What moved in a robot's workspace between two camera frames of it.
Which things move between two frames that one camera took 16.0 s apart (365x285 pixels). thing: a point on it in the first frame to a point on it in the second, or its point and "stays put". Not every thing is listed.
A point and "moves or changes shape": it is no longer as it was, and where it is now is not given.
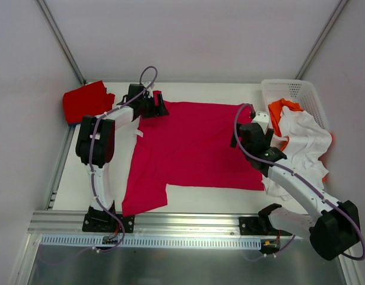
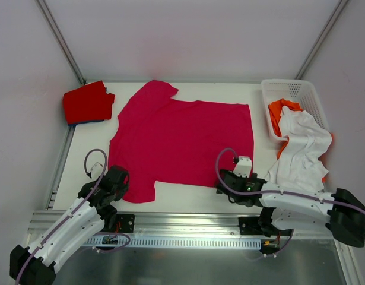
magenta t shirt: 190,146 moves or changes shape
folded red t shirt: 90,100 stays put
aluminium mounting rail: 50,223 stays put
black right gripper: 240,138 to 227,180
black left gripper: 158,107 to 118,174
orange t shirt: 275,110 stays put
